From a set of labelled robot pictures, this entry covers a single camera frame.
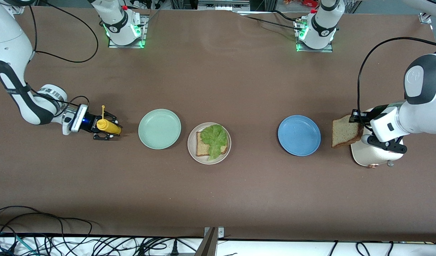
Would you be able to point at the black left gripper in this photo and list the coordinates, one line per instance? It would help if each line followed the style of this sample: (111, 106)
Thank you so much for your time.
(368, 116)

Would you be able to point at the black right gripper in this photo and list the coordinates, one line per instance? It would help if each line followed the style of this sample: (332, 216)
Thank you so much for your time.
(91, 124)

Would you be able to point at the yellow mustard squeeze bottle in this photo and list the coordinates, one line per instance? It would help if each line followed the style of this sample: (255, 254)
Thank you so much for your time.
(109, 127)

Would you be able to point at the brown bread slice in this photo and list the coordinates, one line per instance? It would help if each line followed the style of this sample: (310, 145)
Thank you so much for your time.
(344, 131)
(201, 147)

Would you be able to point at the beige plate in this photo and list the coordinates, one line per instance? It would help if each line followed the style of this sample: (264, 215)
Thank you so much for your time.
(191, 140)

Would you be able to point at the green lettuce leaf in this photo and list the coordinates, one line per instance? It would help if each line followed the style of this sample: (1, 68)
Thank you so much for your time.
(214, 140)

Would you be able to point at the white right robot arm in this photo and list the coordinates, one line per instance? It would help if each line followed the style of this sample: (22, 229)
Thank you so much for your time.
(11, 42)

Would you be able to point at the mint green plate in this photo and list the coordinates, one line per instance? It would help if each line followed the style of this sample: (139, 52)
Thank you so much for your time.
(159, 128)

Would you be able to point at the blue plate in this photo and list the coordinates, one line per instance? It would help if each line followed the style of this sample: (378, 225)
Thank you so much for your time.
(299, 135)

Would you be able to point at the white toaster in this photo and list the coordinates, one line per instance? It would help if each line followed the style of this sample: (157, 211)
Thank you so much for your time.
(371, 158)

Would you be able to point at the red orange object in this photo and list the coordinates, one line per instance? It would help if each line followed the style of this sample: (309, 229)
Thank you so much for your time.
(306, 3)

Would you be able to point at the black power plug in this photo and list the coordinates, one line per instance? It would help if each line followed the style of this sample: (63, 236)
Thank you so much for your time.
(174, 249)

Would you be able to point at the grey metal box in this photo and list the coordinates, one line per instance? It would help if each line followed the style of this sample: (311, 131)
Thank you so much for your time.
(221, 5)

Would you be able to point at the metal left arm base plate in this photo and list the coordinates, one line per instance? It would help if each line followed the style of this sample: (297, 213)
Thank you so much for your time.
(314, 50)

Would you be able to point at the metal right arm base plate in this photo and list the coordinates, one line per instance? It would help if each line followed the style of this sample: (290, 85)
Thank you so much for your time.
(144, 33)

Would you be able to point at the aluminium table frame rail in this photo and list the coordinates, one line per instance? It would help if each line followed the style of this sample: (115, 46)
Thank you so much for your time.
(425, 18)

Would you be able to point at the small metal bracket plate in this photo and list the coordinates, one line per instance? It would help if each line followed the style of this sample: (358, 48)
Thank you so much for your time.
(220, 233)

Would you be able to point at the aluminium profile post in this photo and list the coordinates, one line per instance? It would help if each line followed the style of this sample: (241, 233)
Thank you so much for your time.
(208, 245)

